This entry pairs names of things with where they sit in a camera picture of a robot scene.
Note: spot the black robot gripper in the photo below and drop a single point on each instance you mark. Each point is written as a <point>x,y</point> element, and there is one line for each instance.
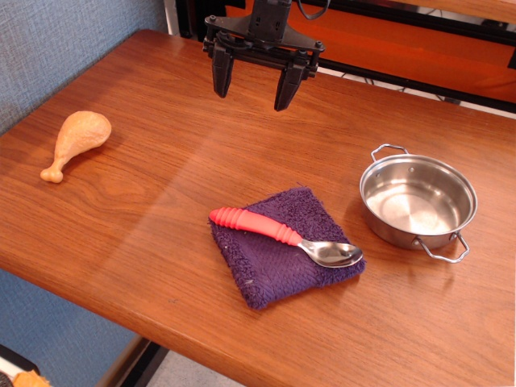
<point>263,37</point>

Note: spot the red-handled metal spoon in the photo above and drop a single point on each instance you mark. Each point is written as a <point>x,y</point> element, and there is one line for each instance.
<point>324,253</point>

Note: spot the plastic chicken drumstick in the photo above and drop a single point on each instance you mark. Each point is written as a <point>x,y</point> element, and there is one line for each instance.
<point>80,132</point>

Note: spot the purple folded towel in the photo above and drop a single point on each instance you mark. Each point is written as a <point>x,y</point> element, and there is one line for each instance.
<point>266,270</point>

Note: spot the orange toy at floor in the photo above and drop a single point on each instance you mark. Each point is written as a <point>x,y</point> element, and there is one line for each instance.
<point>30,379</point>

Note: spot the steel pot with handles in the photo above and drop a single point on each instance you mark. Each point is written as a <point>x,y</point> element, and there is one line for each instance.
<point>417,202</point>

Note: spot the orange panel black frame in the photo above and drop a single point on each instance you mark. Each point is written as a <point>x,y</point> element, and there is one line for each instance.
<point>396,42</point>

